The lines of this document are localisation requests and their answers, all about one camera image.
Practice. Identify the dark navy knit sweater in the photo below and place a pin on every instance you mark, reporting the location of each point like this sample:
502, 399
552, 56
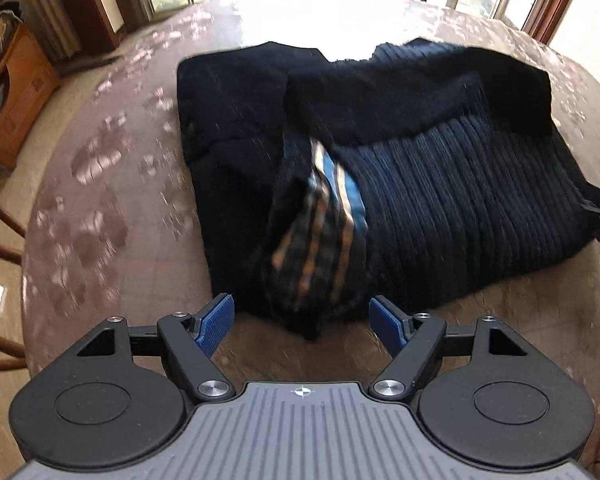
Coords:
430, 185

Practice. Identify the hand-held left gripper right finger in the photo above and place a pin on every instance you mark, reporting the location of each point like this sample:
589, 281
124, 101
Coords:
387, 325

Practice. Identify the light wooden chair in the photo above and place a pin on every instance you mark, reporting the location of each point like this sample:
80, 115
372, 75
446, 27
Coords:
2, 342

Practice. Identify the brown wooden cabinet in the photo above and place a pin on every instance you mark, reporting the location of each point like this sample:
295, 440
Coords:
20, 95

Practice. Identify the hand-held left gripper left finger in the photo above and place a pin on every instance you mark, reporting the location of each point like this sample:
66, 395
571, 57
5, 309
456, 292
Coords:
215, 325

